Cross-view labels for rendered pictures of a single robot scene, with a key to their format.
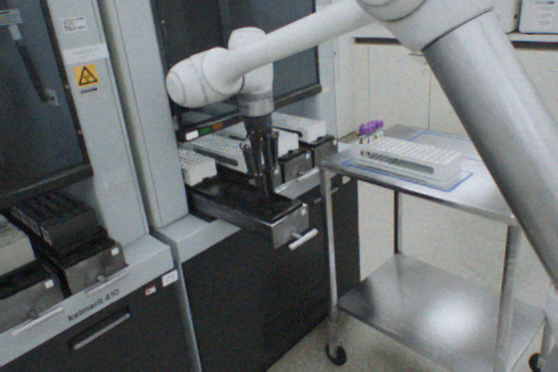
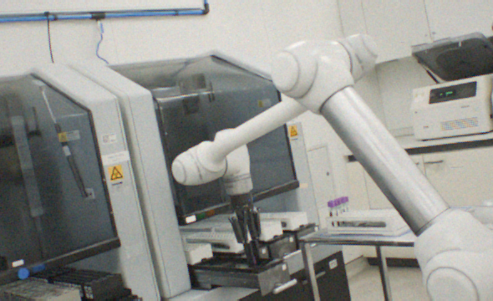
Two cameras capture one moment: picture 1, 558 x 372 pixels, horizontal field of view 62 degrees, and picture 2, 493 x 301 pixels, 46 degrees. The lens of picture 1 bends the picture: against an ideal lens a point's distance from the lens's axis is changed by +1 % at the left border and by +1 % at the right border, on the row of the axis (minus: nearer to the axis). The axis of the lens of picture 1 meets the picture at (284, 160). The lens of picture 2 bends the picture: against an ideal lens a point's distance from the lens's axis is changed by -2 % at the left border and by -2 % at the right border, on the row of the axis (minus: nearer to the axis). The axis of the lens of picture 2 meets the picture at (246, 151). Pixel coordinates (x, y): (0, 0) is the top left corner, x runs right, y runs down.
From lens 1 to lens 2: 0.82 m
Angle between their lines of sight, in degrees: 19
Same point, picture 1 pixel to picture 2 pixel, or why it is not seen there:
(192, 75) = (190, 160)
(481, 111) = (352, 137)
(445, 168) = (393, 219)
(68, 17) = (105, 134)
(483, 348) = not seen: outside the picture
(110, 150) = (130, 228)
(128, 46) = (142, 151)
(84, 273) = not seen: outside the picture
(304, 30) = (262, 119)
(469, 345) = not seen: outside the picture
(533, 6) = not seen: outside the picture
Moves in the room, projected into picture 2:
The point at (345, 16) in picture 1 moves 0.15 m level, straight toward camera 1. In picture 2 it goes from (288, 108) to (282, 109)
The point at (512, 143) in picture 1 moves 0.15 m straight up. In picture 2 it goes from (370, 151) to (358, 85)
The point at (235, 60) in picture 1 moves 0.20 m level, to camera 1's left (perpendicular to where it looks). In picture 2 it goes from (219, 145) to (153, 158)
